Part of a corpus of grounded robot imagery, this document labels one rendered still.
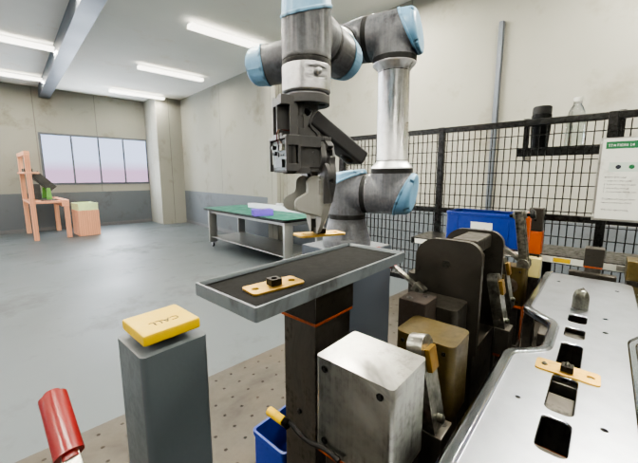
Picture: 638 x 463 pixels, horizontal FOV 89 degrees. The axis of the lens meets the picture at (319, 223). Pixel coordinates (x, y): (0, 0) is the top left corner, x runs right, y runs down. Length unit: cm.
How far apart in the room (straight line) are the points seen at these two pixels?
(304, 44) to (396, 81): 46
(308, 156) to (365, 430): 36
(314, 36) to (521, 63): 346
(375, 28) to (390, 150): 31
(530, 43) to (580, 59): 45
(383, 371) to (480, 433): 18
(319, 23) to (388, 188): 50
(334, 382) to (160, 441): 19
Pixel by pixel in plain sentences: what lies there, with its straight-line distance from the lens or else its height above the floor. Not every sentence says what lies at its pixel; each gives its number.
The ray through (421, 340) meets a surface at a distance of 46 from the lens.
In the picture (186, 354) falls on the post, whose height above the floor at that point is 113.
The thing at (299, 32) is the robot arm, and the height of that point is 151.
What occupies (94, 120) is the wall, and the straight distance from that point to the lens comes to 1043.
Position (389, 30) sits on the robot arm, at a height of 167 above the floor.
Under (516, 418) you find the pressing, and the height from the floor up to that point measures 100.
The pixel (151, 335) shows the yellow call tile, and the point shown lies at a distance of 38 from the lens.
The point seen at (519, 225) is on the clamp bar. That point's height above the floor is 117.
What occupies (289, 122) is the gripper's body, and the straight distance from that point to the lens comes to 52.
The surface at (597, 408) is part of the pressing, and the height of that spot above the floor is 100.
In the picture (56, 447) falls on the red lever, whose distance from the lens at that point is 36.
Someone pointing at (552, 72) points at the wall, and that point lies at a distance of 382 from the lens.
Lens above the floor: 132
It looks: 8 degrees down
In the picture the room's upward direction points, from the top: straight up
